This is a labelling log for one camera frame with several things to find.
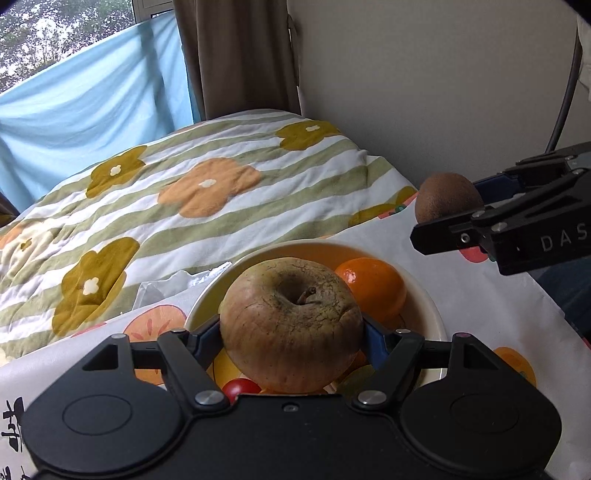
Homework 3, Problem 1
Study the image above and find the red cherry tomato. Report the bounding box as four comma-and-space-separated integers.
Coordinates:
222, 378, 262, 402

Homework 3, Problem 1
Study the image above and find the person's dark blue clothing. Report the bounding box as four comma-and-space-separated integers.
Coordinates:
529, 258, 591, 349

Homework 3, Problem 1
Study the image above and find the light blue cloth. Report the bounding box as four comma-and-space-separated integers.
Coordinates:
0, 16, 204, 217

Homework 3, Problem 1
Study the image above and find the large orange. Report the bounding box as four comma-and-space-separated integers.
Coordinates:
335, 258, 408, 324

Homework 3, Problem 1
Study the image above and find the cream duck-print bowl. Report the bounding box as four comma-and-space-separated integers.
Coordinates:
185, 239, 448, 398

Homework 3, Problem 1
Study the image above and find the crinkled clear plastic wrap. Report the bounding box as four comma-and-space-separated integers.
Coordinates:
136, 262, 233, 308

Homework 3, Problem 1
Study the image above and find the brown curtain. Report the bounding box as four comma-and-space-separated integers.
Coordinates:
173, 0, 305, 123

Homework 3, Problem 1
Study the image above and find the large green apple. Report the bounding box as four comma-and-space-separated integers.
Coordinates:
341, 364, 376, 398

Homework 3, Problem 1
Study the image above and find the window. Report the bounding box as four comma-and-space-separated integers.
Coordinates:
0, 0, 175, 93

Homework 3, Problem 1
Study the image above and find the floral striped blanket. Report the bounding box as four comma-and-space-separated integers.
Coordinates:
0, 108, 419, 365

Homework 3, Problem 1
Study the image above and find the wrinkled brownish apple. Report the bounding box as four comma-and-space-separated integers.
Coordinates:
219, 257, 364, 394

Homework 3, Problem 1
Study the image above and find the grey cable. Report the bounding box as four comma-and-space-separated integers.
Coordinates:
545, 28, 583, 154

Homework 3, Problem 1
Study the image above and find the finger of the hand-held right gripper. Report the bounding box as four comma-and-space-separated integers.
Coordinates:
410, 171, 590, 257
473, 142, 591, 208

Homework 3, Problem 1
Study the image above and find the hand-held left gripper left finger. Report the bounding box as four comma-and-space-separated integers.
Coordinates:
81, 318, 230, 411

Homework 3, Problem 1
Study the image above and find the brown kiwi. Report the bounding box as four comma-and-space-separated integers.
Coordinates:
414, 172, 485, 223

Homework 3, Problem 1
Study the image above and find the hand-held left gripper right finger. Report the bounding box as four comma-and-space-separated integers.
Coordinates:
352, 314, 502, 409

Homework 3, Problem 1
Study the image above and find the white fruit-print cloth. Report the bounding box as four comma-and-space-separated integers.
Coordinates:
0, 185, 591, 480

